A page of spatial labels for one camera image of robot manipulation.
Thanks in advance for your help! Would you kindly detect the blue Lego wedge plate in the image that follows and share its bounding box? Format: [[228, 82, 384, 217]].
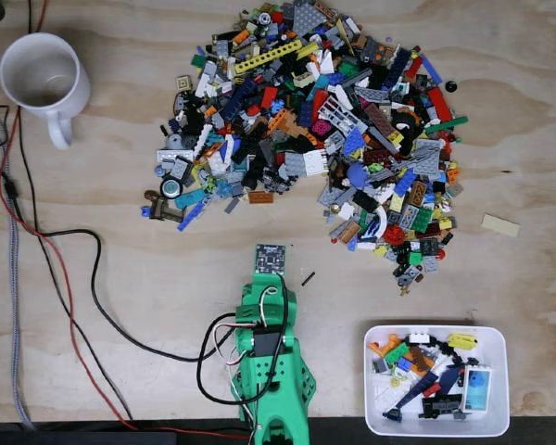
[[342, 126, 367, 157]]

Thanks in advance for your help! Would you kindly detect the thin black cable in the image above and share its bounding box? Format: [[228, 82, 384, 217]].
[[17, 0, 135, 421]]

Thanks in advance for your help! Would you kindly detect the tan flat Lego plate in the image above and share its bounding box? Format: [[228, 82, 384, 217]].
[[480, 213, 523, 238]]

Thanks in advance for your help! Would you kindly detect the green Lego brick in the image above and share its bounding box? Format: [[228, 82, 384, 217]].
[[383, 342, 411, 365]]

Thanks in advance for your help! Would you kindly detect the dark grey Lego wedge plate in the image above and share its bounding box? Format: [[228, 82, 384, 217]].
[[292, 0, 331, 36]]

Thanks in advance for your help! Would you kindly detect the long red Lego brick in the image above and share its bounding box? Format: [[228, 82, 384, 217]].
[[426, 86, 453, 123]]

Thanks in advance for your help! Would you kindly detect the yellow Lego beam with holes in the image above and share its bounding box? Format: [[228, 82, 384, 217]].
[[234, 39, 304, 75]]

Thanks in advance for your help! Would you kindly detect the long green Lego plate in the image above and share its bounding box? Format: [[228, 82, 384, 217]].
[[424, 115, 470, 135]]

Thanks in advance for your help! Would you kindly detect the white Lego arch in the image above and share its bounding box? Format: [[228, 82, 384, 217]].
[[358, 205, 390, 245]]

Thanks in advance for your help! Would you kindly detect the teal Lego plate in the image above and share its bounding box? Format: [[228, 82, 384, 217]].
[[173, 187, 206, 210]]

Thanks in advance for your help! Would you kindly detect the blue Lego dome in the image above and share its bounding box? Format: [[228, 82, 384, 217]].
[[347, 162, 370, 189]]

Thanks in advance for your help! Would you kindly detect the thick black cable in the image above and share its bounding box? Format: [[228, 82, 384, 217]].
[[0, 161, 291, 405]]

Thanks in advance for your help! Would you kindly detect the black wheel with teal hub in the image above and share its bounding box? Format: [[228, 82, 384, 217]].
[[159, 176, 186, 201]]

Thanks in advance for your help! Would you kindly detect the white Lego window grille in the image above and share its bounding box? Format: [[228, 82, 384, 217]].
[[319, 95, 368, 136]]

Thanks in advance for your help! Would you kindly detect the light grey plate with holes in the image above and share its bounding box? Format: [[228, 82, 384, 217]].
[[156, 148, 196, 164]]

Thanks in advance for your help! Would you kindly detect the large grey Lego plate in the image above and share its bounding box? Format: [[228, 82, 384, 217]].
[[413, 138, 447, 177]]

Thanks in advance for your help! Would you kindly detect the white panel with blue print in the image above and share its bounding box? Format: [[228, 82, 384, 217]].
[[462, 366, 494, 413]]

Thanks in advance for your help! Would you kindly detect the brown Lego figure piece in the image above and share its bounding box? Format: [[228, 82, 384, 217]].
[[143, 189, 187, 223]]

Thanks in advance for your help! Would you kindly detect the red Lego dome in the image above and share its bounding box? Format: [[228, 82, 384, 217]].
[[383, 223, 406, 247]]

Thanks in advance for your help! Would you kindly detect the dark blue Lego wing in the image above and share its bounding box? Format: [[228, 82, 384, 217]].
[[382, 370, 439, 422]]

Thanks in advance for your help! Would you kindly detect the blue narrow Lego plate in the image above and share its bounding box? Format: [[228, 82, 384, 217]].
[[176, 199, 207, 233]]

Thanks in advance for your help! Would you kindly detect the yellow Lego piece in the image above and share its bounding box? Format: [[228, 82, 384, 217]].
[[446, 333, 480, 350]]

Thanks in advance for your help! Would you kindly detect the orange Lego piece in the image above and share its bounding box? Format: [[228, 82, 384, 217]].
[[369, 334, 402, 356]]

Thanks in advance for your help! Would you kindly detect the green studded Lego plate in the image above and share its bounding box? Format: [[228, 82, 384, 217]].
[[409, 206, 434, 234]]

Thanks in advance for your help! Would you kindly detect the black Lego chassis piece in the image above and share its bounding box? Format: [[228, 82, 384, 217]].
[[421, 393, 465, 419]]

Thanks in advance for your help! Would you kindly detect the black Lego tire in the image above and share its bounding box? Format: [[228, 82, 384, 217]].
[[390, 109, 421, 141]]

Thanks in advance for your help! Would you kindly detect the servo wire bundle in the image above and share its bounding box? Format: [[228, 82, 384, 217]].
[[211, 286, 279, 372]]

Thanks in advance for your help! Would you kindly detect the white plastic bin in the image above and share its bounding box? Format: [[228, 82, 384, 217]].
[[363, 324, 511, 438]]

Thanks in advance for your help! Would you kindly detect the white square Lego plate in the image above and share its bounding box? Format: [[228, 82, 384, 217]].
[[302, 148, 328, 178]]

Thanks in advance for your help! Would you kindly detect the white ceramic mug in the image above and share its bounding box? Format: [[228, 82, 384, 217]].
[[0, 32, 92, 150]]

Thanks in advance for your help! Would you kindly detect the black camera circuit board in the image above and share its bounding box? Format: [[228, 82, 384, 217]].
[[253, 243, 288, 275]]

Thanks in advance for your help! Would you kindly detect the grey braided cable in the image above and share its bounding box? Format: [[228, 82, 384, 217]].
[[0, 104, 36, 430]]

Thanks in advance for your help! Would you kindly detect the red wire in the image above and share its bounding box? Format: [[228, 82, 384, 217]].
[[0, 0, 256, 439]]

